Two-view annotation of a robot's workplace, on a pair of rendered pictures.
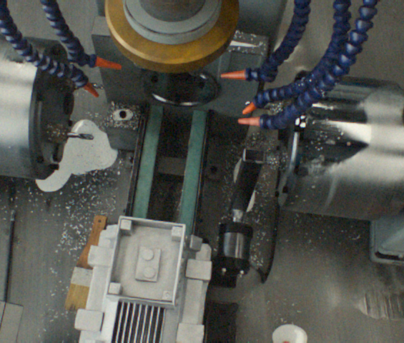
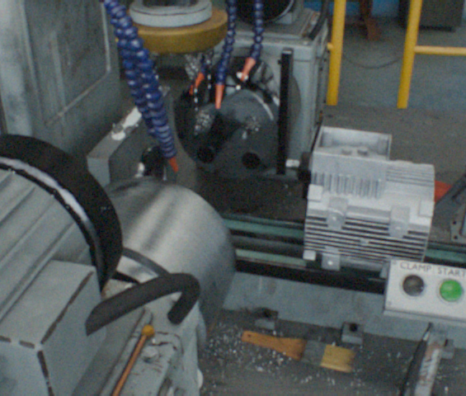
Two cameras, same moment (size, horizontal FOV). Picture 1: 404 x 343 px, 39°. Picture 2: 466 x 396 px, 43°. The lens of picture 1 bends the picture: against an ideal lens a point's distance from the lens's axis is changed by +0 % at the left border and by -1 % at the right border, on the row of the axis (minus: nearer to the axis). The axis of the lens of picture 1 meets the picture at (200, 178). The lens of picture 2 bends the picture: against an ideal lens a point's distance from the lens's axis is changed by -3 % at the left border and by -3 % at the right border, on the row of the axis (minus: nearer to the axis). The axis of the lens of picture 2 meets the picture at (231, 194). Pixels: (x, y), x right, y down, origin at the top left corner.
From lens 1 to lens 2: 107 cm
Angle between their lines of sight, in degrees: 56
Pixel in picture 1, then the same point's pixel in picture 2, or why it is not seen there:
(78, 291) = (331, 357)
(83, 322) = (403, 214)
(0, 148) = (216, 243)
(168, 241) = (331, 149)
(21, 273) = not seen: outside the picture
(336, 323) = not seen: hidden behind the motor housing
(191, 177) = (231, 223)
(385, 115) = (242, 51)
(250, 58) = (167, 99)
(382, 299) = not seen: hidden behind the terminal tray
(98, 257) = (340, 205)
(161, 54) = (218, 19)
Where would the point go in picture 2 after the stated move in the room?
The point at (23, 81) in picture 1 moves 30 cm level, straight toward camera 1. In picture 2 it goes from (155, 184) to (345, 148)
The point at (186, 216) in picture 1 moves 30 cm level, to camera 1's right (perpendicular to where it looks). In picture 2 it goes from (271, 229) to (294, 157)
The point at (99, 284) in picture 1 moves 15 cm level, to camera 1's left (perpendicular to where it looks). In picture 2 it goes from (364, 210) to (359, 268)
